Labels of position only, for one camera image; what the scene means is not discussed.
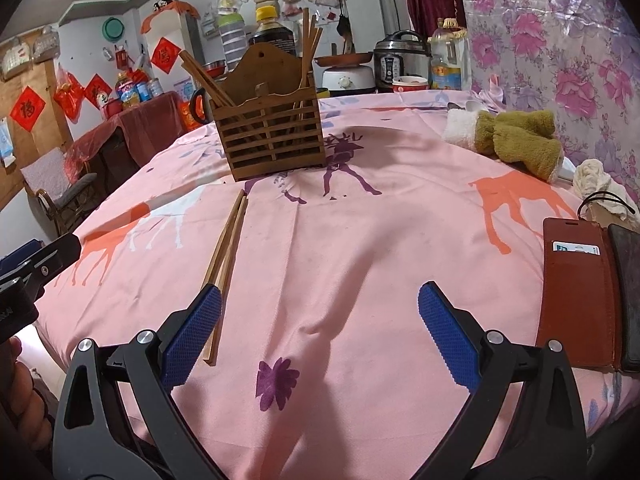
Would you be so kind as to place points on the orange cloth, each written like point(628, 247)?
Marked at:
point(175, 8)

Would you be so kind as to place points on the pink deer print bedsheet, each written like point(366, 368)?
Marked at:
point(350, 260)

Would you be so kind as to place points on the white cup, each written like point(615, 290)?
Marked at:
point(472, 105)

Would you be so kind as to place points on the silver electric pressure cooker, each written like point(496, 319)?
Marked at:
point(400, 65)

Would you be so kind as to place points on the green round plate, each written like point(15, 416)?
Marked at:
point(112, 30)

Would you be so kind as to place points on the dark red table cover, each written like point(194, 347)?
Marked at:
point(145, 125)

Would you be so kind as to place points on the white electric cooker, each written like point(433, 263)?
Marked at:
point(347, 80)

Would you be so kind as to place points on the beige hanging tote bag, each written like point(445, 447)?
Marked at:
point(15, 62)

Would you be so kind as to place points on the red orange printed bag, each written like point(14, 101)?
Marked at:
point(189, 117)

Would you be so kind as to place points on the brown wooden chopstick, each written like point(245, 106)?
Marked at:
point(229, 260)
point(220, 255)

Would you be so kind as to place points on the yellow oil bottle blue label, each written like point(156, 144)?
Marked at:
point(127, 92)

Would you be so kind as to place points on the person's left hand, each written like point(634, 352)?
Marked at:
point(22, 405)

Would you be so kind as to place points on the dark sauce bottle yellow cap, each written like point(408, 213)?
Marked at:
point(272, 35)

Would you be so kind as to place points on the grey striped stacked container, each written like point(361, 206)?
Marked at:
point(232, 40)

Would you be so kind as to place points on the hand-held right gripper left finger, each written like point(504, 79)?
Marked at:
point(192, 332)

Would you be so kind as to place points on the wooden armchair with cushions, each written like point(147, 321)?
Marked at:
point(75, 187)

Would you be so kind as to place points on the black phone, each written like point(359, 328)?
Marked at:
point(630, 300)

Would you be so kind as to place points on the red diamond paper decoration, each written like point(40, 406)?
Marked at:
point(97, 90)
point(27, 109)
point(166, 55)

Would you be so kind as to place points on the bunch of wooden chopsticks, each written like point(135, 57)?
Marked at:
point(305, 50)

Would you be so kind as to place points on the cream crumpled cloth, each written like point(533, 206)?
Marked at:
point(592, 175)

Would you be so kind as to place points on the brown wooden chopstick holder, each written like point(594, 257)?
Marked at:
point(270, 70)

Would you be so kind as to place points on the stainless steel kettle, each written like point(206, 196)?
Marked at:
point(194, 105)

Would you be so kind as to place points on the floral plastic wrapped mattress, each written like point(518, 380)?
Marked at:
point(550, 35)

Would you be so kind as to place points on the brown leather wallet case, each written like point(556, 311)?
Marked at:
point(575, 300)

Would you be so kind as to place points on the brown wooden door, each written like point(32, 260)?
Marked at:
point(50, 125)

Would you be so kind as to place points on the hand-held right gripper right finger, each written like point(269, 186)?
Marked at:
point(445, 337)

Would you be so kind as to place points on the red and white bowl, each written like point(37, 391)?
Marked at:
point(410, 85)

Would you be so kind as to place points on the clear cooking oil bottle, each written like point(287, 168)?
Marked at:
point(447, 60)

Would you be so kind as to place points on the white refrigerator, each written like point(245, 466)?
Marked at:
point(172, 27)

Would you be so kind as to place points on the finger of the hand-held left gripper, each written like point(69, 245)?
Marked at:
point(17, 260)
point(55, 255)

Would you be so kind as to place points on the red frying pan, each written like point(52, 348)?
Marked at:
point(345, 59)

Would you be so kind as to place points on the red metal basin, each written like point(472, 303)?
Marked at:
point(215, 67)

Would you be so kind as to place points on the panda plush toy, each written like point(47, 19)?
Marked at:
point(164, 0)

